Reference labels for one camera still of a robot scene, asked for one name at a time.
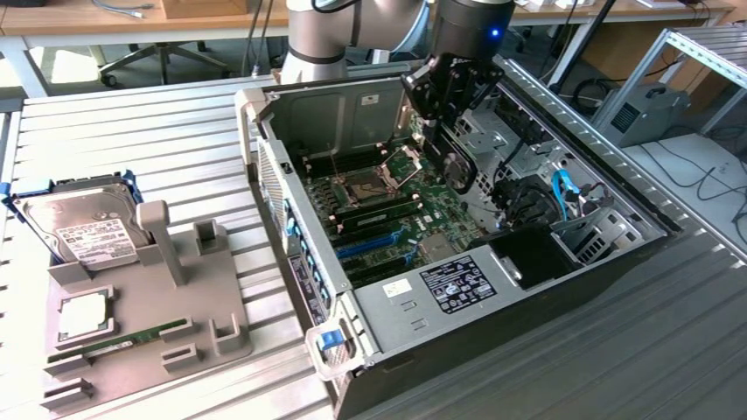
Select grey-blue network cable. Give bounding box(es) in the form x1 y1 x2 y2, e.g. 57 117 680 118
92 0 156 18

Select black power wire bundle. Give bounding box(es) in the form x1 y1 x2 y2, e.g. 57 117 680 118
492 178 556 228

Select grey control box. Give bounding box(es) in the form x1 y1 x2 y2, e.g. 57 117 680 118
606 82 694 148

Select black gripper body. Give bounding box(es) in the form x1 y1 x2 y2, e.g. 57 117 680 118
427 0 516 67

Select thin socket locking lever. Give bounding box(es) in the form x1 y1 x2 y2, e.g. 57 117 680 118
327 142 345 181

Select dangling black cable with plug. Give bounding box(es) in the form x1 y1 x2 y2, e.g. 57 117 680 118
248 0 275 78

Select long wooden desk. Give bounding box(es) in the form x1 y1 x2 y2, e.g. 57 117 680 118
509 0 738 84

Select grey power supply unit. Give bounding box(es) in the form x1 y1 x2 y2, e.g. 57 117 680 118
351 244 520 354

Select green RAM stick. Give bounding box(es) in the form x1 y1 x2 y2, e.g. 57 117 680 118
45 321 192 364

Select blue SATA wire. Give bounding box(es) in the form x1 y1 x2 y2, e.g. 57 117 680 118
549 168 583 222

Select white side table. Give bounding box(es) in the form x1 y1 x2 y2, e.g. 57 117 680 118
620 133 747 259

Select CPU socket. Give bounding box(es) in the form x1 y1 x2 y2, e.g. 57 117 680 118
340 168 401 207

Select green motherboard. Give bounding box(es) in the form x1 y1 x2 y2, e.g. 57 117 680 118
303 143 497 290

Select silver disk bay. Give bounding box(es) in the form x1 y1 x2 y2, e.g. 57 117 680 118
551 207 643 266

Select silver hard disk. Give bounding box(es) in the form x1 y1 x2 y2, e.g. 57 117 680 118
11 181 145 270

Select installed black RAM stick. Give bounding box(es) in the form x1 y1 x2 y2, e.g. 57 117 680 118
336 203 423 229

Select thin black table cable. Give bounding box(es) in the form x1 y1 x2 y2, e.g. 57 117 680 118
639 139 747 207

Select office chair with grey base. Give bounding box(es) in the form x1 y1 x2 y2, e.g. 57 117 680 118
97 41 232 88

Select brown cardboard box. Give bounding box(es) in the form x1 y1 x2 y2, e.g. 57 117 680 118
160 0 257 19

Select office chair with black base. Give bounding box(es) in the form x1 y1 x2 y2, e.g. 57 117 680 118
505 25 533 54

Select coiled black floor cable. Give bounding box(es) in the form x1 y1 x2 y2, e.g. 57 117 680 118
571 78 612 109

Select blue expansion slot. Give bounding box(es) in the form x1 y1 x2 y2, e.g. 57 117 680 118
335 234 393 259

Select aluminium frame shelf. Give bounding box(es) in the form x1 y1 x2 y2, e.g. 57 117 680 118
588 24 747 137

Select grey chipset heatsink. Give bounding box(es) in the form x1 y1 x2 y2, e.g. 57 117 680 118
419 235 460 259

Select silver CPU chip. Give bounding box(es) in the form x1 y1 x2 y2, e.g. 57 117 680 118
57 295 112 342

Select black graphics card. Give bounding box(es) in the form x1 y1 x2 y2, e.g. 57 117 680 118
396 94 475 197

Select grey parts rack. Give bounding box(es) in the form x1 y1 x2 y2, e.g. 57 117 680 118
35 199 256 412

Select open grey PC case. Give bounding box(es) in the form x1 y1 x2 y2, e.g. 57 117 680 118
233 52 686 420

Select metal socket cover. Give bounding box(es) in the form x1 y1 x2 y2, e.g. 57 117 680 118
376 146 425 192

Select silver perforated drive cage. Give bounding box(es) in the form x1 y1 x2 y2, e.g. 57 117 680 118
453 72 561 220

